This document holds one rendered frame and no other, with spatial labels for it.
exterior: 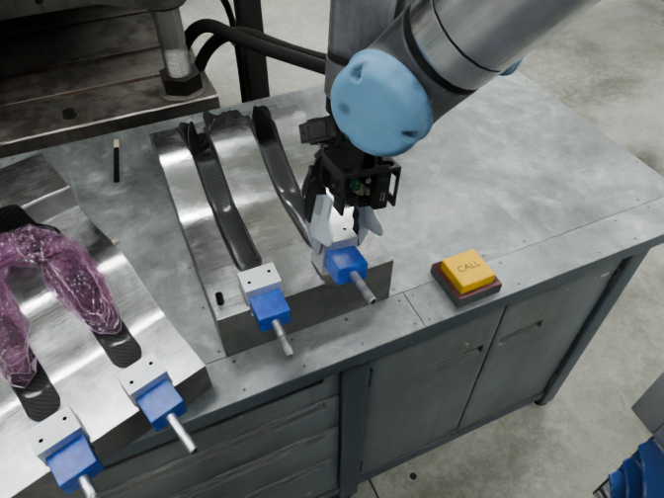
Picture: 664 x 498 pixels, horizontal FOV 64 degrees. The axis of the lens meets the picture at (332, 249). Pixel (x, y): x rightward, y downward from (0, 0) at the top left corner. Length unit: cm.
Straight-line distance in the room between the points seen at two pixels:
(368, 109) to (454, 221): 60
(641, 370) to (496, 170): 102
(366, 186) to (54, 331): 45
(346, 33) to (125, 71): 101
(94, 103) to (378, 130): 107
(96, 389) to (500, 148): 86
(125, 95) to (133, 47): 24
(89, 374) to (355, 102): 51
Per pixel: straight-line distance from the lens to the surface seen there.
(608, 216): 107
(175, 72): 132
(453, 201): 100
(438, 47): 36
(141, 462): 95
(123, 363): 75
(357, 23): 54
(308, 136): 67
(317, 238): 66
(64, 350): 77
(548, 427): 171
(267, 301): 69
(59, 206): 94
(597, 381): 184
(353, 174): 57
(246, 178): 88
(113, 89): 142
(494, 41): 35
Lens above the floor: 145
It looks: 47 degrees down
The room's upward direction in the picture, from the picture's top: straight up
